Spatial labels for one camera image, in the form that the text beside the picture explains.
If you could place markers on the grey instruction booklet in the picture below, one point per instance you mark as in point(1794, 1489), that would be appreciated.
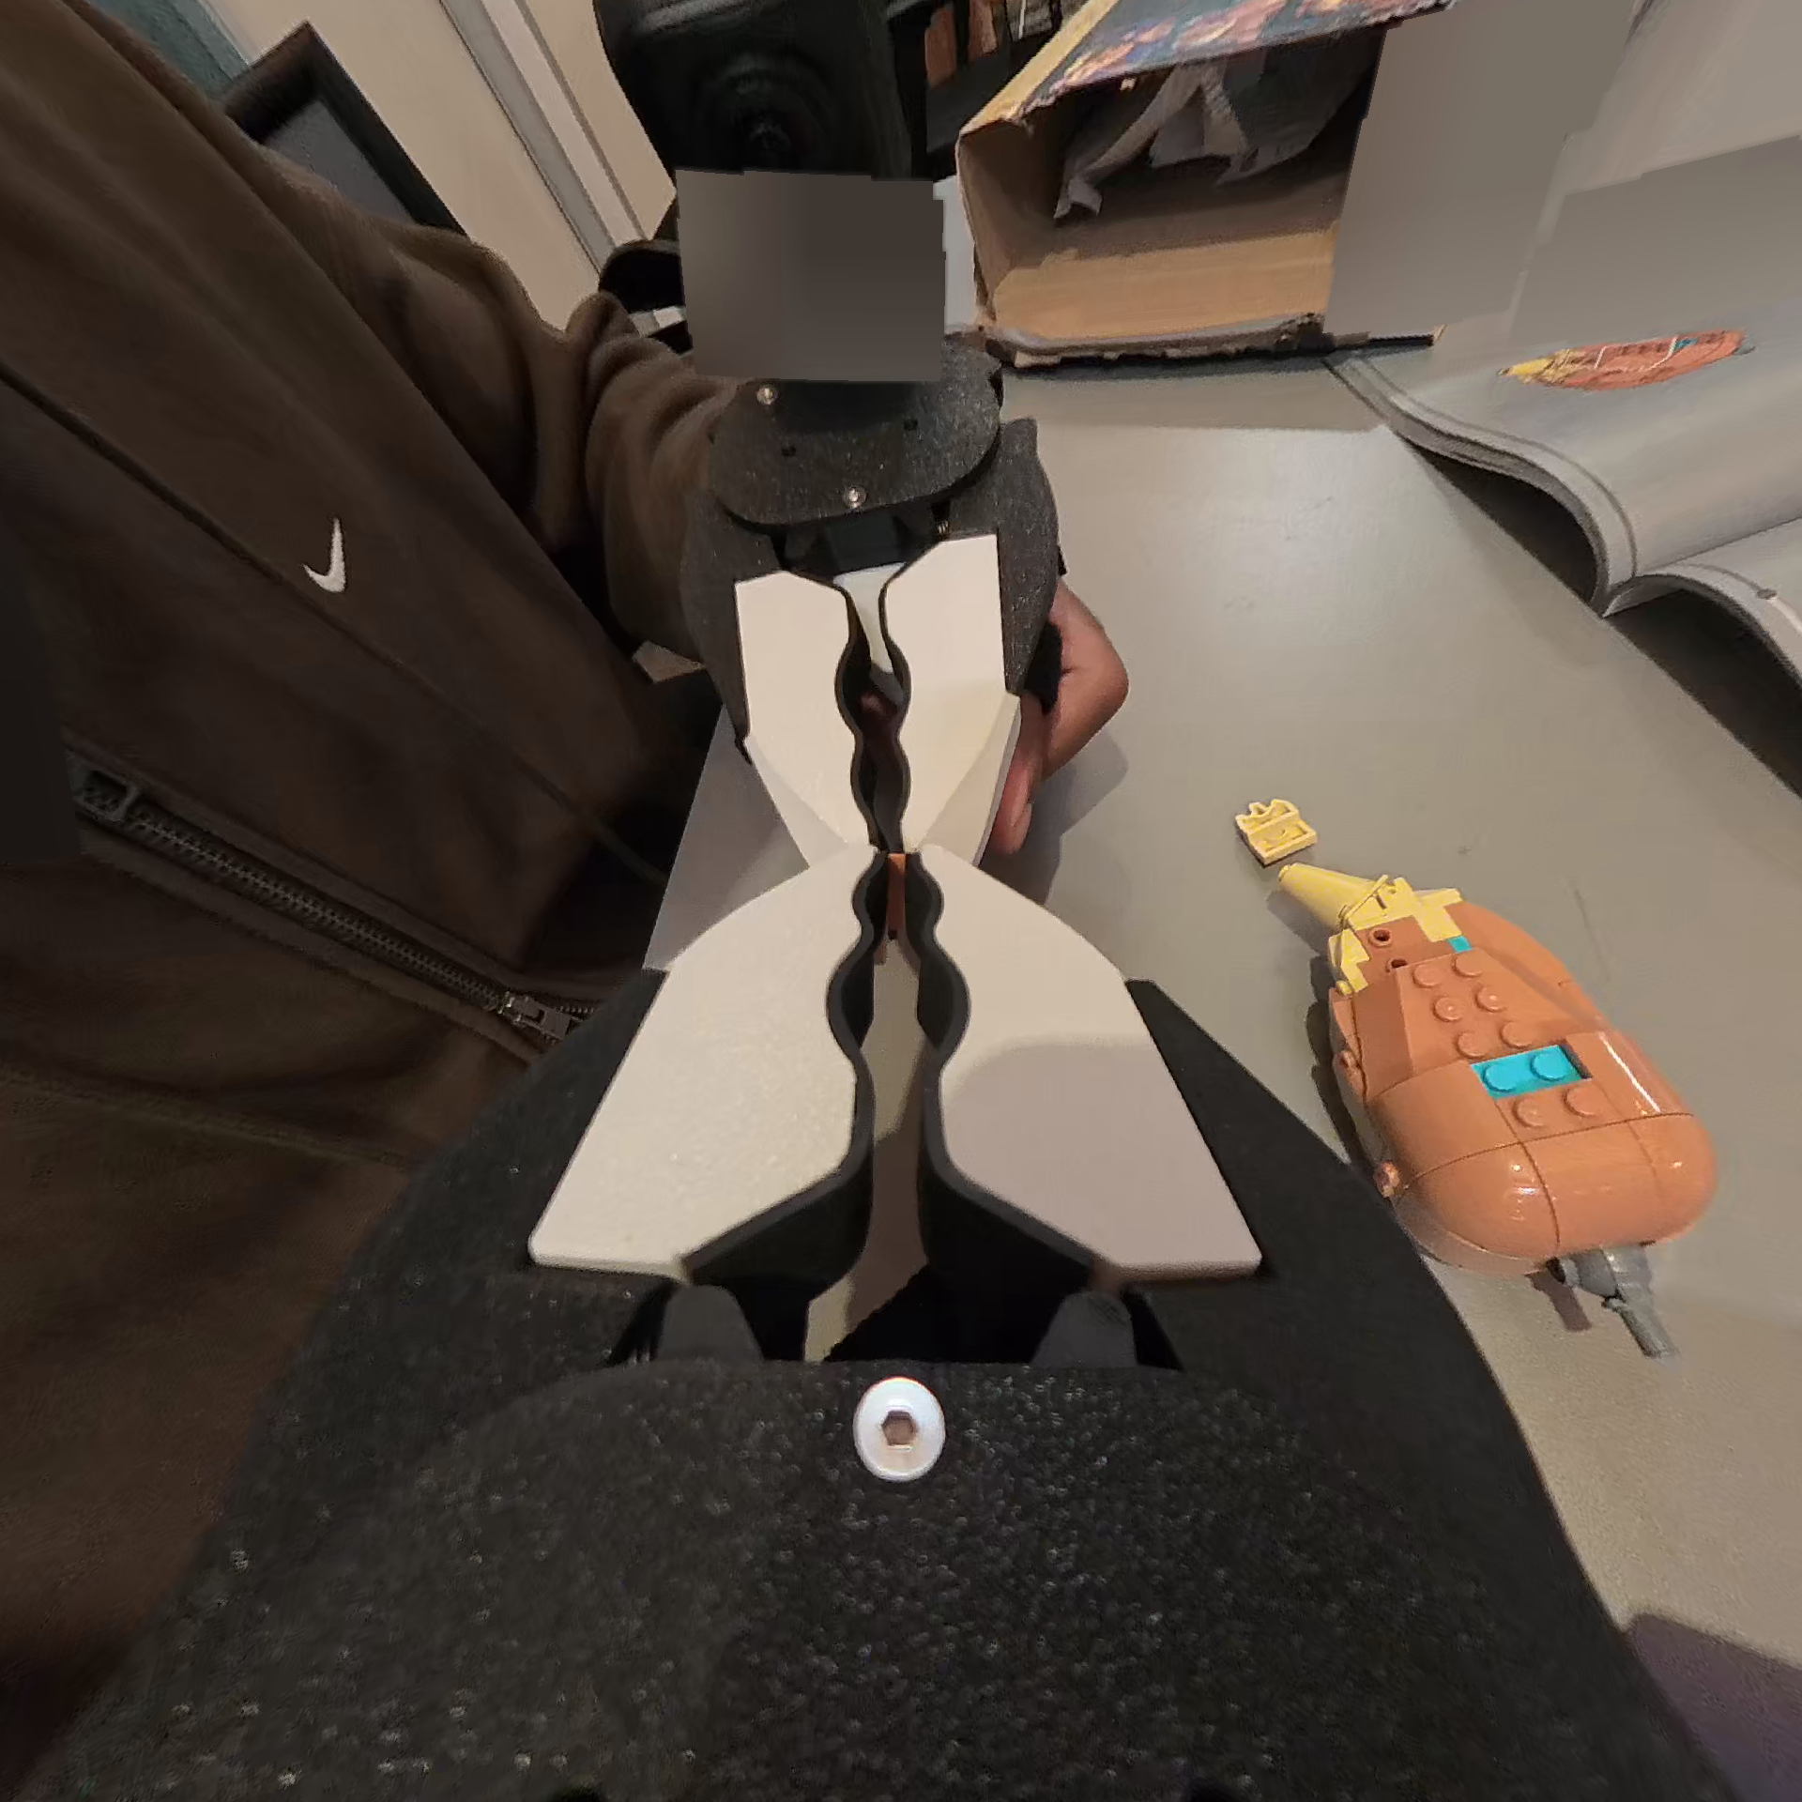
point(1661, 478)

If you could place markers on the person's left forearm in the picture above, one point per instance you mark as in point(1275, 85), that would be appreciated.
point(634, 464)

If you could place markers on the brick set box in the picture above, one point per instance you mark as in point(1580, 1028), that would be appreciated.
point(1156, 281)

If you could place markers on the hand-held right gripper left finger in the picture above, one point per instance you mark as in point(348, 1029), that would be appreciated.
point(705, 1112)

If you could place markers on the orange brick model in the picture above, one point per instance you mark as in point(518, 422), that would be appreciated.
point(1521, 1126)

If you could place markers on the grey desk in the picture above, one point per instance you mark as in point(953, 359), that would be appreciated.
point(1266, 632)

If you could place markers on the orange brick plate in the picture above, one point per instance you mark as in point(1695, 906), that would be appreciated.
point(894, 894)

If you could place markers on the yellow bracket brick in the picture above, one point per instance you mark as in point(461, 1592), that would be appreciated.
point(1278, 829)

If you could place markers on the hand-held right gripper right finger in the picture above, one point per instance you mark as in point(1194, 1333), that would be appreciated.
point(1085, 1126)

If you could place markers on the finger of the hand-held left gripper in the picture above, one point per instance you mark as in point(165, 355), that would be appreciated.
point(965, 676)
point(789, 688)

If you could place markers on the person's left hand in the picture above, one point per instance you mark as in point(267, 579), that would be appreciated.
point(1085, 704)

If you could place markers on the dark framed panel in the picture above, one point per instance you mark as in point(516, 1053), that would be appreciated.
point(326, 126)

